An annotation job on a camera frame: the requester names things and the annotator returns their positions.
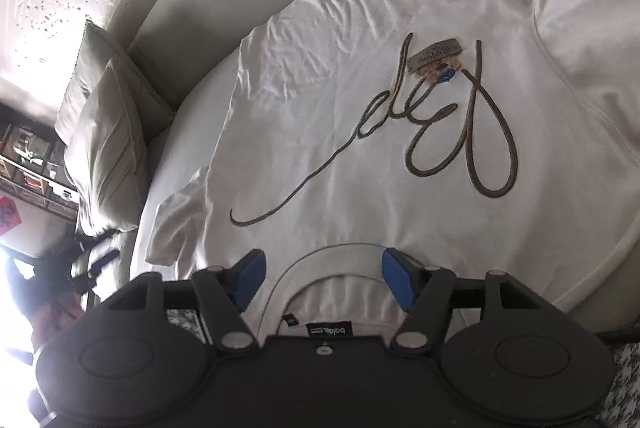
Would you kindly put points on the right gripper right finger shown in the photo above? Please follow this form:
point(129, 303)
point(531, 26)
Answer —
point(424, 294)

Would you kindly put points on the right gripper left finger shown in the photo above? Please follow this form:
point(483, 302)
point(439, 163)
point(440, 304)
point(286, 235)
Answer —
point(224, 294)

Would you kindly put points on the white printed t-shirt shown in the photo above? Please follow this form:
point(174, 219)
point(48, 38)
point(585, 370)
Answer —
point(380, 132)

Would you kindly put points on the houndstooth trouser leg left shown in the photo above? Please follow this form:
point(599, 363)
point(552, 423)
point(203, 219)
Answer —
point(188, 320)

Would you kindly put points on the houndstooth trouser leg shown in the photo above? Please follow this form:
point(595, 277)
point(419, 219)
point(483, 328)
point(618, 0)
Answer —
point(188, 320)
point(621, 406)

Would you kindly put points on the olive front pillow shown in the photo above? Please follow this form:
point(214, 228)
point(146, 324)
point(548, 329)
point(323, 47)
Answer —
point(106, 160)

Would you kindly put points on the olive pillow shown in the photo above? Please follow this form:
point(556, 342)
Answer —
point(98, 50)
point(106, 160)

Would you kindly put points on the grey round sofa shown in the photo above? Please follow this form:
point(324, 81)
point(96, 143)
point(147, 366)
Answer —
point(250, 32)

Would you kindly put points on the houndstooth trouser leg right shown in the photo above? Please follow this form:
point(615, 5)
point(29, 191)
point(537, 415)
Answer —
point(621, 406)

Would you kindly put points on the olive back pillow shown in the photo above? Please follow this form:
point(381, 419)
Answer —
point(98, 50)

